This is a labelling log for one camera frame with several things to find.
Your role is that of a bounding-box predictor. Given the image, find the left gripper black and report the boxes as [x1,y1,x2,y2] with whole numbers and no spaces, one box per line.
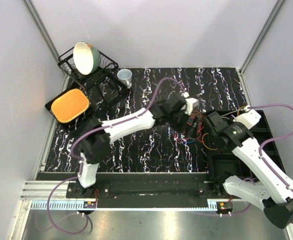
[167,109,200,140]

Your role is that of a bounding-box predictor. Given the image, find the white cable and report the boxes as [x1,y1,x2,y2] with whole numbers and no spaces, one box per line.
[221,109,240,118]

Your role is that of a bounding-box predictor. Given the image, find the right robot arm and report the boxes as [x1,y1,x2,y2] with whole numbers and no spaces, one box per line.
[203,105,293,229]

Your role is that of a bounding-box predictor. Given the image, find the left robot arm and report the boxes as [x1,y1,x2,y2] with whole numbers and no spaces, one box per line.
[71,92,199,198]

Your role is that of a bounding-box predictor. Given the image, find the black compartment organizer tray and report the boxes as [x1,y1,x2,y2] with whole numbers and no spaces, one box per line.
[202,109,289,183]

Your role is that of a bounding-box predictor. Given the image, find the light blue cup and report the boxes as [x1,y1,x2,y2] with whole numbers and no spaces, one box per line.
[117,68,133,89]

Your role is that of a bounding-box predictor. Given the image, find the cream and green bowl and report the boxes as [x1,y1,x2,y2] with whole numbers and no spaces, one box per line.
[73,41,101,75]

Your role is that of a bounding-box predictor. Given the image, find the orange woven mat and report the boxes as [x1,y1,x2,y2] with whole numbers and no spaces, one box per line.
[50,88,90,123]

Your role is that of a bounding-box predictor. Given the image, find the black flat tray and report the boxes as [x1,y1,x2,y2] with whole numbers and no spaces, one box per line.
[44,87,91,133]

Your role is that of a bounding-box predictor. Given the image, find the orange cable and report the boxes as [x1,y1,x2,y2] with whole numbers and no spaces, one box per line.
[176,111,207,144]

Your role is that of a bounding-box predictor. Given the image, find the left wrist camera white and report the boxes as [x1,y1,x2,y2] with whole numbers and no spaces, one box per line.
[182,92,199,116]

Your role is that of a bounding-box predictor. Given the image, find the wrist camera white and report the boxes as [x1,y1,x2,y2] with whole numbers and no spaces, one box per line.
[233,105,261,129]
[182,92,199,116]

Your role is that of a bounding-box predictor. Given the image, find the blue cable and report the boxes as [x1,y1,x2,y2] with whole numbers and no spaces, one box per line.
[178,136,197,145]

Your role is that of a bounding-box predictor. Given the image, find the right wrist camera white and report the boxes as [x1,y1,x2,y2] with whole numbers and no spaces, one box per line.
[233,105,261,129]

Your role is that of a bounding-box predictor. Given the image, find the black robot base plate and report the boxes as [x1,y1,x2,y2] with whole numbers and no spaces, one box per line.
[66,172,229,210]

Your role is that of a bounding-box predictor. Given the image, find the black wire dish rack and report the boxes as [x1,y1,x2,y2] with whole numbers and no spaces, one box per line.
[57,48,130,108]

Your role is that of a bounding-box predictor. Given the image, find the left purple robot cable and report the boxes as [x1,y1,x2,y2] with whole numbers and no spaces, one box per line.
[47,77,187,235]

